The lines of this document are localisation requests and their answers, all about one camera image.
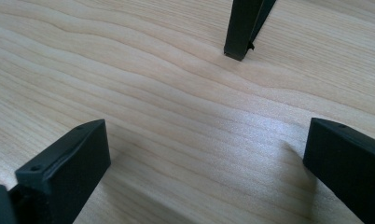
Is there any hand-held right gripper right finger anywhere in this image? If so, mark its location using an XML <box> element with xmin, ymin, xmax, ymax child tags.
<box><xmin>302</xmin><ymin>117</ymin><xmax>375</xmax><ymax>224</ymax></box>

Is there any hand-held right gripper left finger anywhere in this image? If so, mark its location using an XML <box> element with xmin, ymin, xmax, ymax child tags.
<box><xmin>7</xmin><ymin>119</ymin><xmax>112</xmax><ymax>224</ymax></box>

